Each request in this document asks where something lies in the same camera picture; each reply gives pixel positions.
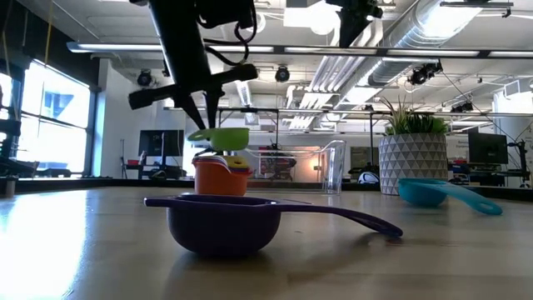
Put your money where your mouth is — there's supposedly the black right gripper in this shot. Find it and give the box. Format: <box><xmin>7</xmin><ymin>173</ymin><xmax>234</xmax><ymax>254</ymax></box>
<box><xmin>127</xmin><ymin>0</ymin><xmax>260</xmax><ymax>131</ymax></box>

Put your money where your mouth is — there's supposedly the green measuring cup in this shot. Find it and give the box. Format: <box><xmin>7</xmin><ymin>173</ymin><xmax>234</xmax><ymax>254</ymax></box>
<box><xmin>187</xmin><ymin>127</ymin><xmax>252</xmax><ymax>153</ymax></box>

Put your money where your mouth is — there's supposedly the yellow measuring cup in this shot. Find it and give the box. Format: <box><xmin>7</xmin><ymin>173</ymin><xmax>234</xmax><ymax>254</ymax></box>
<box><xmin>223</xmin><ymin>155</ymin><xmax>252</xmax><ymax>171</ymax></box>

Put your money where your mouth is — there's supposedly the orange measuring cup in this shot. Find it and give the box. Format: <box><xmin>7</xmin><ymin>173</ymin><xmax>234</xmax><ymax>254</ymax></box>
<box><xmin>192</xmin><ymin>156</ymin><xmax>254</xmax><ymax>198</ymax></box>

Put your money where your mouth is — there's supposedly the purple measuring cup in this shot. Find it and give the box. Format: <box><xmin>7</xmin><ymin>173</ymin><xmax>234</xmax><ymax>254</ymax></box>
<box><xmin>143</xmin><ymin>195</ymin><xmax>404</xmax><ymax>257</ymax></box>

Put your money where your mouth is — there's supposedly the teal measuring cup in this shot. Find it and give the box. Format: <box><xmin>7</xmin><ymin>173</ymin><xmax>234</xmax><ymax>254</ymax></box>
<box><xmin>397</xmin><ymin>177</ymin><xmax>504</xmax><ymax>217</ymax></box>

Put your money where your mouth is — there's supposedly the clear plastic basket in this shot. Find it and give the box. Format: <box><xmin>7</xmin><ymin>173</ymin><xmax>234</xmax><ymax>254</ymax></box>
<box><xmin>244</xmin><ymin>138</ymin><xmax>347</xmax><ymax>196</ymax></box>

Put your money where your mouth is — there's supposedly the black computer monitor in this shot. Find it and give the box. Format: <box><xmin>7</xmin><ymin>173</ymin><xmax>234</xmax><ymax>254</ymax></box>
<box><xmin>138</xmin><ymin>129</ymin><xmax>185</xmax><ymax>158</ymax></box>
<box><xmin>468</xmin><ymin>132</ymin><xmax>510</xmax><ymax>165</ymax></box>

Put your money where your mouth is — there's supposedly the black overhead rig bar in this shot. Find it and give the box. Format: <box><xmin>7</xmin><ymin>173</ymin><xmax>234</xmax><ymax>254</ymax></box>
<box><xmin>66</xmin><ymin>40</ymin><xmax>533</xmax><ymax>59</ymax></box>

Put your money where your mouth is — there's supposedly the plant in white geometric pot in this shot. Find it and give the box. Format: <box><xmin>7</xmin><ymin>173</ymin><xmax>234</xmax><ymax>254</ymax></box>
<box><xmin>377</xmin><ymin>95</ymin><xmax>450</xmax><ymax>196</ymax></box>

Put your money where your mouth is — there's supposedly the black ceiling camera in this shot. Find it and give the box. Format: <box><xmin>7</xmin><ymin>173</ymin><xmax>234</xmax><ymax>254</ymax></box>
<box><xmin>274</xmin><ymin>64</ymin><xmax>291</xmax><ymax>83</ymax></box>
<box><xmin>137</xmin><ymin>68</ymin><xmax>153</xmax><ymax>88</ymax></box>

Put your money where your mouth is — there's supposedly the black aluminium table frame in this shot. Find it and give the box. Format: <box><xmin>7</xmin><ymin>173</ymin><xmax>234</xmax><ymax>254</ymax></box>
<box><xmin>0</xmin><ymin>175</ymin><xmax>533</xmax><ymax>199</ymax></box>

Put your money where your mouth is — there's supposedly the silver ventilation duct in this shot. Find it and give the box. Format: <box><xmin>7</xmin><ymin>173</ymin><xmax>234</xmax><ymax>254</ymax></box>
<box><xmin>366</xmin><ymin>0</ymin><xmax>484</xmax><ymax>88</ymax></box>

